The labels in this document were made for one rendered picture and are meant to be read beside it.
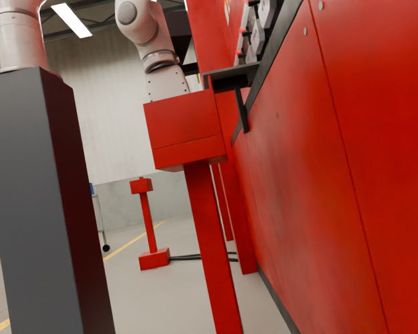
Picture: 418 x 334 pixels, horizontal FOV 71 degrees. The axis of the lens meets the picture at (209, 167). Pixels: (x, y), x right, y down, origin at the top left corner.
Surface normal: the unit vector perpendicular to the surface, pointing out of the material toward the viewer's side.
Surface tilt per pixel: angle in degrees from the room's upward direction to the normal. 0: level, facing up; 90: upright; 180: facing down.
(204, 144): 90
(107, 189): 90
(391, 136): 90
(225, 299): 90
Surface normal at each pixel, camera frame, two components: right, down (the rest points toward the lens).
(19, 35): 0.46, -0.16
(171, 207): -0.04, -0.07
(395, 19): -0.98, 0.20
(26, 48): 0.63, -0.18
